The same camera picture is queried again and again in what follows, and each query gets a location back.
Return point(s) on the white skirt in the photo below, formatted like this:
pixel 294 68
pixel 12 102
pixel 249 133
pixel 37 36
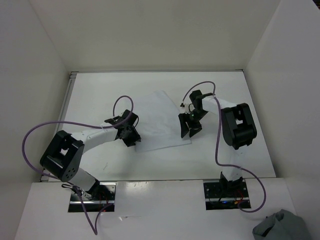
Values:
pixel 158 125

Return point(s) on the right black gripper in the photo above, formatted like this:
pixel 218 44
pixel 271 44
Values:
pixel 183 118

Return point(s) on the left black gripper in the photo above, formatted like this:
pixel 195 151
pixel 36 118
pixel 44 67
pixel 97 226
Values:
pixel 135 136

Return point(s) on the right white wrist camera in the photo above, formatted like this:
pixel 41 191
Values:
pixel 185 108

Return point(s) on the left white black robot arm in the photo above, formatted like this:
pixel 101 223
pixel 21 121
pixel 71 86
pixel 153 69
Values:
pixel 63 155

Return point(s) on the grey cloth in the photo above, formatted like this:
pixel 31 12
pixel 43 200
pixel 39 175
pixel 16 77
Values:
pixel 282 225

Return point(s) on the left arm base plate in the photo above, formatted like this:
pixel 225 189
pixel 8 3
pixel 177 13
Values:
pixel 103 199

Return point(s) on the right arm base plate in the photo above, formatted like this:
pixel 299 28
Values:
pixel 218 199

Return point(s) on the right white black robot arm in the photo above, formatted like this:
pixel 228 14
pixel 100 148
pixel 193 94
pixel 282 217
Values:
pixel 235 125

